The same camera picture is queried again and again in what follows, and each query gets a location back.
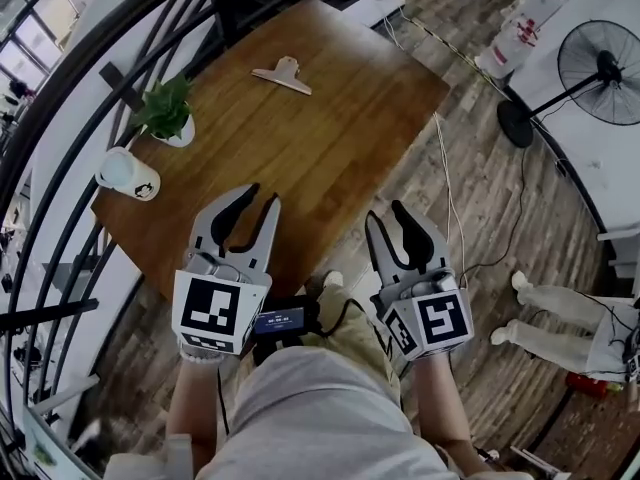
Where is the green plant in white pot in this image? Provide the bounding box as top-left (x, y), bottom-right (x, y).
top-left (129, 71), bottom-right (198, 149)

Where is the person's right forearm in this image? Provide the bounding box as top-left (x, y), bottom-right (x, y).
top-left (411, 346), bottom-right (474, 445)

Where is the black fan cable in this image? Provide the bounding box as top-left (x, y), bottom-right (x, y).
top-left (458, 146), bottom-right (528, 290)

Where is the white bead bracelet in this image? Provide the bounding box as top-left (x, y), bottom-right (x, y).
top-left (178, 344), bottom-right (225, 368)

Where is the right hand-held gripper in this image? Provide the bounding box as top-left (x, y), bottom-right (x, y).
top-left (366, 199), bottom-right (476, 362)

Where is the red fire extinguisher box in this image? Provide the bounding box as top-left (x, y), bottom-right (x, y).
top-left (564, 371), bottom-right (624, 398)

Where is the person's grey shirt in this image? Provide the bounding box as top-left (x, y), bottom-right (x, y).
top-left (102, 345), bottom-right (536, 480)

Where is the white cable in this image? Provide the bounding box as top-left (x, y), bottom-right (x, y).
top-left (432, 111), bottom-right (470, 290)

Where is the black standing fan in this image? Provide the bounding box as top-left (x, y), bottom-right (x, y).
top-left (496, 18), bottom-right (640, 150)

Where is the person's left forearm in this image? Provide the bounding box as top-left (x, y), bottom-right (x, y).
top-left (164, 357), bottom-right (237, 450)

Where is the black device cable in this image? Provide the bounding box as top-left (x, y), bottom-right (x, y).
top-left (318, 296), bottom-right (372, 340)

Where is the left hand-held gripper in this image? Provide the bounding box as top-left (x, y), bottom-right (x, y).
top-left (171, 183), bottom-right (282, 365)

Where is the white container with red label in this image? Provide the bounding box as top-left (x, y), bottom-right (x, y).
top-left (474, 9), bottom-right (545, 80)

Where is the black metal stair railing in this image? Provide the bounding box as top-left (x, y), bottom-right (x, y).
top-left (0, 0), bottom-right (406, 462)

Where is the black device with screen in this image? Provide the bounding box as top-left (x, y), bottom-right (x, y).
top-left (251, 294), bottom-right (322, 343)

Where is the white mug with cartoon print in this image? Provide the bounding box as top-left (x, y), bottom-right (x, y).
top-left (94, 146), bottom-right (163, 204)

